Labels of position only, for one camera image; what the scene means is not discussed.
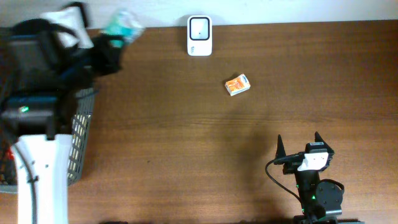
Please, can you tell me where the white barcode scanner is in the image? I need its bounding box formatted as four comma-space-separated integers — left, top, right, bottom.
187, 15, 213, 57

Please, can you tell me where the green tissue pack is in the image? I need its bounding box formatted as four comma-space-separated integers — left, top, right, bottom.
102, 8, 146, 48

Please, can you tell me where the grey plastic basket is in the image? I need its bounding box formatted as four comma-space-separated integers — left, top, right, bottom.
0, 26, 96, 194

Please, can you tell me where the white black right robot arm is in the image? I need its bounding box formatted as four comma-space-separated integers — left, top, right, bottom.
273, 132, 345, 223

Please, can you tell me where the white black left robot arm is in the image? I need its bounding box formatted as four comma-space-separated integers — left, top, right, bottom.
1, 19, 126, 223

